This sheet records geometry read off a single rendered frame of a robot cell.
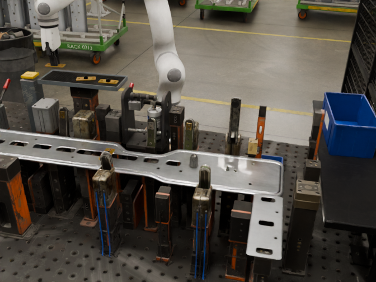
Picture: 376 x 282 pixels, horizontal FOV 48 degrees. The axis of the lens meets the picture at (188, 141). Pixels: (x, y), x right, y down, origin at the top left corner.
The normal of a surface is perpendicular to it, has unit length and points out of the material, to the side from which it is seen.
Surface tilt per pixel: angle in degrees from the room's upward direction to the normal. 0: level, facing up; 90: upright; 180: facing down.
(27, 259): 0
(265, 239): 0
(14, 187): 90
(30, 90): 90
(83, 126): 90
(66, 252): 0
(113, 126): 90
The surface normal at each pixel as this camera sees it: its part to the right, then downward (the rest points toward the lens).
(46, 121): -0.21, 0.48
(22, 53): 0.77, 0.34
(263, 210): 0.01, -0.87
